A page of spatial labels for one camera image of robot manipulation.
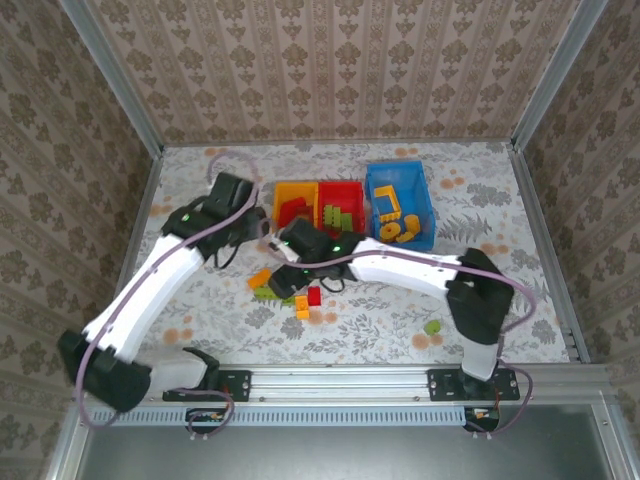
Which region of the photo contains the yellow lego window frame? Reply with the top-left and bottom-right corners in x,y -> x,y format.
374,185 -> 404,224

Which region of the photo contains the yellow plastic bin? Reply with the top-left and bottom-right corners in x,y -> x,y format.
272,180 -> 321,234

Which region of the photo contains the red plastic bin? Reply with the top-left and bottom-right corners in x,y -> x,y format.
317,180 -> 366,236

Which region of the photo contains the blue plastic bin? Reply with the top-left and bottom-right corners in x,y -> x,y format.
363,159 -> 437,253

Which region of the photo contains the small connector board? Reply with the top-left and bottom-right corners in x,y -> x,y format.
187,408 -> 229,434
463,407 -> 503,434

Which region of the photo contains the grey metal panel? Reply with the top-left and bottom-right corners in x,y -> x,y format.
47,399 -> 631,480

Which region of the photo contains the aluminium table side rail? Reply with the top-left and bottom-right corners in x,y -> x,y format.
93,149 -> 166,367
507,143 -> 592,365

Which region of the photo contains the aluminium mounting rail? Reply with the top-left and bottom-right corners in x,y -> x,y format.
74,364 -> 614,401

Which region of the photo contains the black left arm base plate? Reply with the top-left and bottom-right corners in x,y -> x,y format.
162,369 -> 253,403

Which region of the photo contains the grey slotted cable duct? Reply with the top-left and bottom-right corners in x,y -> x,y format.
89,405 -> 469,427

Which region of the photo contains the aluminium frame post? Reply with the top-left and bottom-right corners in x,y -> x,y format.
512,0 -> 610,151
58,0 -> 165,157

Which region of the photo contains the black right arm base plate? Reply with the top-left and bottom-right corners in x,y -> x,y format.
427,368 -> 521,403

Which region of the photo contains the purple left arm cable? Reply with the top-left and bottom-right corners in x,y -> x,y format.
73,149 -> 261,441

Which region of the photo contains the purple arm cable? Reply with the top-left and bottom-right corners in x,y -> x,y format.
73,149 -> 261,441
259,234 -> 539,441

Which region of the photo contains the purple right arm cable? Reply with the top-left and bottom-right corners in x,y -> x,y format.
259,234 -> 539,441

